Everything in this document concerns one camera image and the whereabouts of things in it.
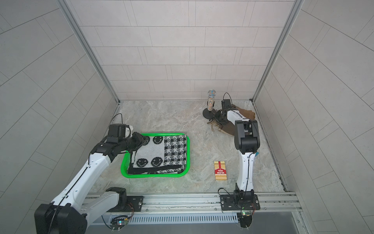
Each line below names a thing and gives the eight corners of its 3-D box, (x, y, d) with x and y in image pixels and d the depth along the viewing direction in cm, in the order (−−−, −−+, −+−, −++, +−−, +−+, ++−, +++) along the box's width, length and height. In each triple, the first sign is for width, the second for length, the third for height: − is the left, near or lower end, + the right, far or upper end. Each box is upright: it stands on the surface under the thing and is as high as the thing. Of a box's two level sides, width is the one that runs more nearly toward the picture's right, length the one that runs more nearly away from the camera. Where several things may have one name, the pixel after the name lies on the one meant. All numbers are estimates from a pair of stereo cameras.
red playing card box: (215, 180, 80) (216, 179, 79) (213, 162, 87) (214, 161, 85) (227, 180, 80) (227, 179, 79) (224, 162, 87) (225, 161, 85)
